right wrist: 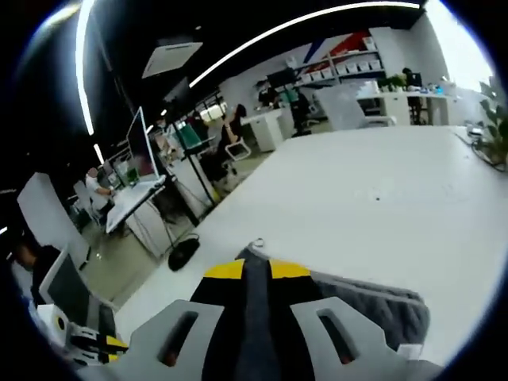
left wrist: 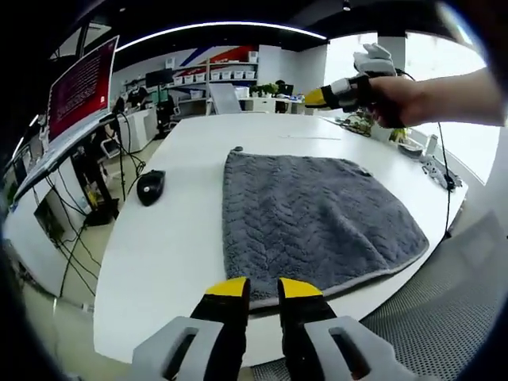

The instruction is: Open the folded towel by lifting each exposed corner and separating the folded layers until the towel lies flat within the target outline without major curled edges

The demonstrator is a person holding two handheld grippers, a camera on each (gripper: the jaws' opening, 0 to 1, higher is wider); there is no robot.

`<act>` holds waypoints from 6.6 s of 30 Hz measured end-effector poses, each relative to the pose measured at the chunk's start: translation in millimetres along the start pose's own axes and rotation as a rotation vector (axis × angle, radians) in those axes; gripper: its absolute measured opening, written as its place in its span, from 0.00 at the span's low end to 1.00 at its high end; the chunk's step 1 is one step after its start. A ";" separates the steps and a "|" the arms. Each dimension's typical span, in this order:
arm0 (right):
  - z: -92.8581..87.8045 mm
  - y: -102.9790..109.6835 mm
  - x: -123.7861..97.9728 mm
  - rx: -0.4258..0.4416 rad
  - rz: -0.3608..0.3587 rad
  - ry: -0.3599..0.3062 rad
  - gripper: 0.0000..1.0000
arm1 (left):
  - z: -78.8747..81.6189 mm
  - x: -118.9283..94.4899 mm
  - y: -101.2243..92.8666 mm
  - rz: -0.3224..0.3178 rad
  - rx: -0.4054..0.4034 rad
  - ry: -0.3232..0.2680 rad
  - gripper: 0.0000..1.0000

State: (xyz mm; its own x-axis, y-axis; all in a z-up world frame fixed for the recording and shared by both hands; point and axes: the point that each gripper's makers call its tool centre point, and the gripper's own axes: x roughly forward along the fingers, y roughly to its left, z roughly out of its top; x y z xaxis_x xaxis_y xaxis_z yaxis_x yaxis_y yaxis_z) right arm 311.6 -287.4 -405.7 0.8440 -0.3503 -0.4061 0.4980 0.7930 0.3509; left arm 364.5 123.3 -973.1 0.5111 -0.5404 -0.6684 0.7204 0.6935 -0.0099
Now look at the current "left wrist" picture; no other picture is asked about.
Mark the white mesh office chair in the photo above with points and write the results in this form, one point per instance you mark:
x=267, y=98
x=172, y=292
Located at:
x=224, y=99

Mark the potted green plant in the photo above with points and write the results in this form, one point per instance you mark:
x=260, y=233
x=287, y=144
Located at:
x=360, y=124

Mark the shelf with white bins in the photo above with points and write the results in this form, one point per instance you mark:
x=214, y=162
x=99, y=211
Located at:
x=222, y=73

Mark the person's right hand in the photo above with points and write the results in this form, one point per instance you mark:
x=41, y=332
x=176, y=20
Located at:
x=397, y=103

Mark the laptop with red screen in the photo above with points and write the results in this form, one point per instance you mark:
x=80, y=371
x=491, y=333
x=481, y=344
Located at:
x=79, y=91

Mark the white upright stand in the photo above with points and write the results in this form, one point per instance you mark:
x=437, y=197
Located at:
x=431, y=143

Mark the black monitor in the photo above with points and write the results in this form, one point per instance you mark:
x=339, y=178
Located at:
x=159, y=78

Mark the black computer mouse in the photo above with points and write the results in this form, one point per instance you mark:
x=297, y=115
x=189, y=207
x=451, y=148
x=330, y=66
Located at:
x=151, y=187

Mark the white and black device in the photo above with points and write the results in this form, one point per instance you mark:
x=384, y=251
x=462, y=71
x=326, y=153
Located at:
x=409, y=149

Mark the white cabinet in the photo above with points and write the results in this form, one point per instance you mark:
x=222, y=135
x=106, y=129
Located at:
x=262, y=105

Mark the grey mesh office chair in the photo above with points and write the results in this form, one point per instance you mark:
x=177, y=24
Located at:
x=436, y=325

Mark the grey towel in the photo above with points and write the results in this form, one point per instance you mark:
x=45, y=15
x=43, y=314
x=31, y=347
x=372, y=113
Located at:
x=309, y=222

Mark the small green plant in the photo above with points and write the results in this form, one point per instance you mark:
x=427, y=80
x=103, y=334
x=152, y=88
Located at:
x=264, y=89

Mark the long ceiling light strip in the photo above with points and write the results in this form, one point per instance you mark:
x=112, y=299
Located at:
x=222, y=28

